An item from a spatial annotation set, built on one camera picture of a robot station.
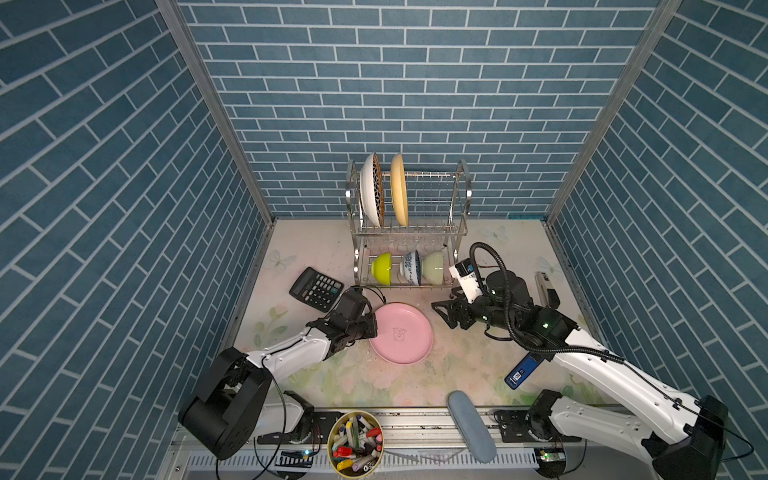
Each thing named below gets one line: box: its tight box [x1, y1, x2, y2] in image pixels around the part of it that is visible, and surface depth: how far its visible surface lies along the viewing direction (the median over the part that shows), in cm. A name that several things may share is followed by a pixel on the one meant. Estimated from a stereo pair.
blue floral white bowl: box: [399, 250, 422, 286], surface depth 92 cm
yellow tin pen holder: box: [327, 410, 385, 479], surface depth 64 cm
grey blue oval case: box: [447, 390, 497, 464], surface depth 74 cm
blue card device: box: [504, 352, 544, 390], surface depth 81 cm
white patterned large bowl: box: [358, 152, 385, 228], surface depth 73 cm
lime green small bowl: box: [371, 252, 393, 286], surface depth 93 cm
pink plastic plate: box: [369, 302, 434, 365], surface depth 90 cm
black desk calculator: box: [289, 266, 344, 313], surface depth 100 cm
